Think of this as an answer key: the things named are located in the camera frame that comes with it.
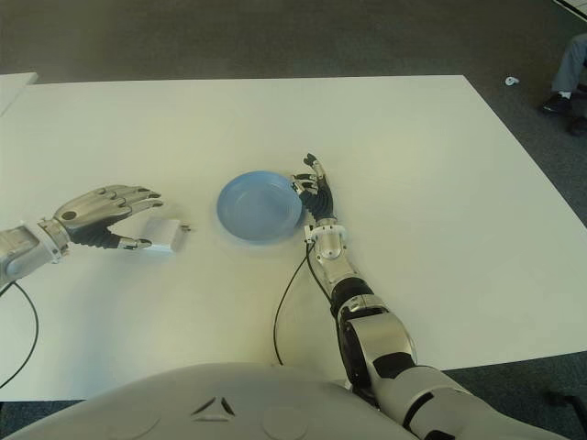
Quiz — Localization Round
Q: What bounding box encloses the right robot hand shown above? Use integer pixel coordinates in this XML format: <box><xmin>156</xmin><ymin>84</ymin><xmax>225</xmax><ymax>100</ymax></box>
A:
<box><xmin>289</xmin><ymin>153</ymin><xmax>335</xmax><ymax>224</ymax></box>

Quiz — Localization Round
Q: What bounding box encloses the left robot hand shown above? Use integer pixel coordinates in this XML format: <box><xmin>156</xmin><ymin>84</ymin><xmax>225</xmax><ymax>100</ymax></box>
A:
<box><xmin>39</xmin><ymin>183</ymin><xmax>165</xmax><ymax>253</ymax></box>

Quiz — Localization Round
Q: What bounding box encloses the blue plate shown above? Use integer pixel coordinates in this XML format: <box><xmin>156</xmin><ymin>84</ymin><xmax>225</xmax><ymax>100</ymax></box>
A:
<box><xmin>216</xmin><ymin>170</ymin><xmax>305</xmax><ymax>248</ymax></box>

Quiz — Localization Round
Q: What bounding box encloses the white side table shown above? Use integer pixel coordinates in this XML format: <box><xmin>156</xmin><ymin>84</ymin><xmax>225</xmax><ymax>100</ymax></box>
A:
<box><xmin>0</xmin><ymin>71</ymin><xmax>39</xmax><ymax>116</ymax></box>

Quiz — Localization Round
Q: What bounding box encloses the grey robot torso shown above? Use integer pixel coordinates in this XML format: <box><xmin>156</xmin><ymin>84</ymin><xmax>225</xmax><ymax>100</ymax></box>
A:
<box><xmin>13</xmin><ymin>361</ymin><xmax>409</xmax><ymax>440</ymax></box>

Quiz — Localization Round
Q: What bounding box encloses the black chair base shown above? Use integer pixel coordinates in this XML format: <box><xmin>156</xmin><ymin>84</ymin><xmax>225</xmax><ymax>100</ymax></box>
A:
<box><xmin>545</xmin><ymin>389</ymin><xmax>587</xmax><ymax>412</ymax></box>

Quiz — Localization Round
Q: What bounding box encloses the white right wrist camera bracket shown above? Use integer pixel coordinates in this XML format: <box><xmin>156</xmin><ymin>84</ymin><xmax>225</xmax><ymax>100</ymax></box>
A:
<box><xmin>303</xmin><ymin>223</ymin><xmax>349</xmax><ymax>244</ymax></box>

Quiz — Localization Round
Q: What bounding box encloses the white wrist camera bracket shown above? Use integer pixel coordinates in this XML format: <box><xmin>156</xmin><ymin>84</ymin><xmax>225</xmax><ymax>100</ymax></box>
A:
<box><xmin>303</xmin><ymin>223</ymin><xmax>349</xmax><ymax>244</ymax></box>
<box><xmin>37</xmin><ymin>220</ymin><xmax>72</xmax><ymax>265</ymax></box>

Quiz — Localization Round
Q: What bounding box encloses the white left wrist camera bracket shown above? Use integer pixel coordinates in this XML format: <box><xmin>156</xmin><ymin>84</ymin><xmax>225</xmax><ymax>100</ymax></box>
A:
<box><xmin>37</xmin><ymin>220</ymin><xmax>72</xmax><ymax>265</ymax></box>

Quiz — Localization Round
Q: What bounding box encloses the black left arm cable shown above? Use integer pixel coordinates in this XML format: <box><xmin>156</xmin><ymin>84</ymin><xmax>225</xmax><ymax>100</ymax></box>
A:
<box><xmin>0</xmin><ymin>281</ymin><xmax>39</xmax><ymax>391</ymax></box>

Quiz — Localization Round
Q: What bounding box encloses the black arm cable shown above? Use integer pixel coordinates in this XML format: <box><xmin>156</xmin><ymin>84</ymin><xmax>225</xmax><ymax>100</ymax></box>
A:
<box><xmin>0</xmin><ymin>281</ymin><xmax>39</xmax><ymax>391</ymax></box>
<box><xmin>272</xmin><ymin>240</ymin><xmax>334</xmax><ymax>367</ymax></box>

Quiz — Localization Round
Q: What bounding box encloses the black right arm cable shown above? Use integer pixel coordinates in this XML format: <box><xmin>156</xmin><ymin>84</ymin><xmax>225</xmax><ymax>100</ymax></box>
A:
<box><xmin>272</xmin><ymin>240</ymin><xmax>334</xmax><ymax>367</ymax></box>

